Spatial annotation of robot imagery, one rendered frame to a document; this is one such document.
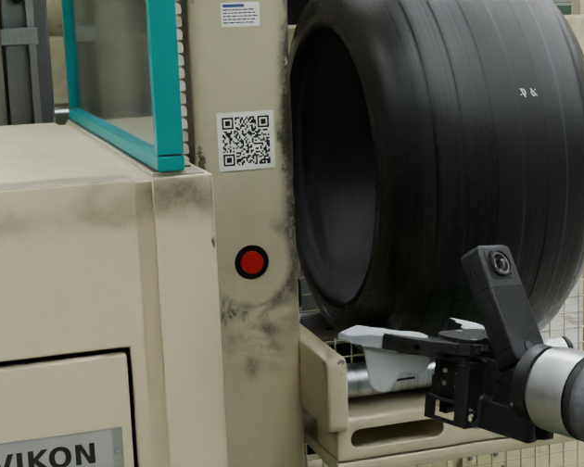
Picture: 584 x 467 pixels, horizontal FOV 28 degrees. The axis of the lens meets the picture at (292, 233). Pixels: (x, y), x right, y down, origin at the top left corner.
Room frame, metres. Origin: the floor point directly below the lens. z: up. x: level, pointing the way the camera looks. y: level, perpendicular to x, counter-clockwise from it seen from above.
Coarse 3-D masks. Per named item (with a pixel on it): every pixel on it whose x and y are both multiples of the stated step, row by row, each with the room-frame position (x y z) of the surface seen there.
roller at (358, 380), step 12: (564, 336) 1.56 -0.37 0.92; (432, 360) 1.49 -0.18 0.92; (348, 372) 1.45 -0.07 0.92; (360, 372) 1.46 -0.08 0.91; (432, 372) 1.48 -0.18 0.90; (348, 384) 1.45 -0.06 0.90; (360, 384) 1.45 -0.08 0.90; (396, 384) 1.47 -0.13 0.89; (408, 384) 1.47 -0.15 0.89; (420, 384) 1.48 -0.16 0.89; (348, 396) 1.45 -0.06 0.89; (360, 396) 1.46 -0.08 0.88
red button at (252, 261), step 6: (252, 252) 1.49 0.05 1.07; (246, 258) 1.48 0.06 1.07; (252, 258) 1.49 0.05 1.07; (258, 258) 1.49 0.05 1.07; (246, 264) 1.48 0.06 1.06; (252, 264) 1.49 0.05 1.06; (258, 264) 1.49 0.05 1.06; (246, 270) 1.48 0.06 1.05; (252, 270) 1.49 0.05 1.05; (258, 270) 1.49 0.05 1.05
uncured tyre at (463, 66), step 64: (320, 0) 1.63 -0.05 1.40; (384, 0) 1.48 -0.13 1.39; (448, 0) 1.48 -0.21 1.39; (512, 0) 1.50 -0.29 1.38; (320, 64) 1.85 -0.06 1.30; (384, 64) 1.43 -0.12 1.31; (448, 64) 1.40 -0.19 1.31; (512, 64) 1.43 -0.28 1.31; (576, 64) 1.46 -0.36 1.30; (320, 128) 1.88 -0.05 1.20; (384, 128) 1.41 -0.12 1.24; (448, 128) 1.37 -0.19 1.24; (512, 128) 1.39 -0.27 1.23; (576, 128) 1.42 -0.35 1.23; (320, 192) 1.87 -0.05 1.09; (384, 192) 1.41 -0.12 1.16; (448, 192) 1.36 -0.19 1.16; (512, 192) 1.38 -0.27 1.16; (576, 192) 1.41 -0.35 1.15; (320, 256) 1.73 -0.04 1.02; (384, 256) 1.42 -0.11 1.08; (448, 256) 1.38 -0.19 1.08; (512, 256) 1.40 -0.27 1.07; (576, 256) 1.44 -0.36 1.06; (384, 320) 1.46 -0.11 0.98
